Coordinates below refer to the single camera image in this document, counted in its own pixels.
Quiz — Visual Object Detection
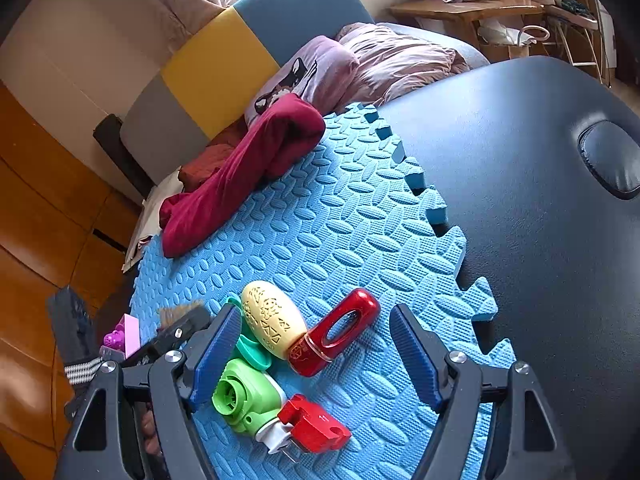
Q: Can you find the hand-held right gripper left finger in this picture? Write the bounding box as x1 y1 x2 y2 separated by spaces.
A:
52 304 243 480

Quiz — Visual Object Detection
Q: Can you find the yellow egg-shaped toy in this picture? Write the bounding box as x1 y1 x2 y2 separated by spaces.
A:
241 280 308 361

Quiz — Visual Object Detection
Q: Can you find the white cloth bag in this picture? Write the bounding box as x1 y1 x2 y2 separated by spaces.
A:
122 167 183 273

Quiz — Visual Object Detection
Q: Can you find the pink duvet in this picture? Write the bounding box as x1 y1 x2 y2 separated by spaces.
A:
335 22 491 108

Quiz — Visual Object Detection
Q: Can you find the dark red cushion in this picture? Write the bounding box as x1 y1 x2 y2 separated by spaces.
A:
178 127 246 193

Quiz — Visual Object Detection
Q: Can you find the green white plug toy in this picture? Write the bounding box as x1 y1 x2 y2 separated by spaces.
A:
211 357 296 456

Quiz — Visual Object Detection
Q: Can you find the maroon folded cloth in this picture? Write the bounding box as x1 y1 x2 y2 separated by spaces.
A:
160 96 326 258

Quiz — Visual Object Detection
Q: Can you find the wooden wardrobe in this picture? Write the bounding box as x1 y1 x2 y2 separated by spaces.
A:
0 85 146 480

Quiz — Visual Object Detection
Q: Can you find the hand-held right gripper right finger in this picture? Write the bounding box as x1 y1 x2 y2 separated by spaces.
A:
390 304 576 480

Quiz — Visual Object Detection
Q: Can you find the metal folding rack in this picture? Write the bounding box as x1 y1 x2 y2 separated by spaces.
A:
542 0 613 83

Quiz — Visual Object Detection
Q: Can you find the white paper bag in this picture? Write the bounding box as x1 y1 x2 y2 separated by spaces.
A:
477 17 551 61

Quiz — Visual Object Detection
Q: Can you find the cat print pillow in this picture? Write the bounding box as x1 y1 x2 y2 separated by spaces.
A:
244 36 361 126

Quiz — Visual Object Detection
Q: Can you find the black rolled yoga mat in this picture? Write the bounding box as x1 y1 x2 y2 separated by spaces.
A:
92 114 153 201

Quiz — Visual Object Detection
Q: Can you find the red plastic block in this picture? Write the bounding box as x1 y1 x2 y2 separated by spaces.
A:
277 394 352 455

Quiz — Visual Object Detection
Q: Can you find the wooden side table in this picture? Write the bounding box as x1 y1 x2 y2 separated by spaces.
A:
390 0 546 63

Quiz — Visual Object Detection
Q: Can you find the grey yellow blue headboard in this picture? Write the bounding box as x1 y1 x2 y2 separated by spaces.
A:
119 0 376 173

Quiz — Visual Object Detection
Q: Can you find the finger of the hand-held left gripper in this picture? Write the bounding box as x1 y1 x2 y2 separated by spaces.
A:
122 305 211 368

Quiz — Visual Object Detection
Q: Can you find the blue foam puzzle mat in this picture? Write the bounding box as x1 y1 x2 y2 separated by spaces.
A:
127 102 518 480

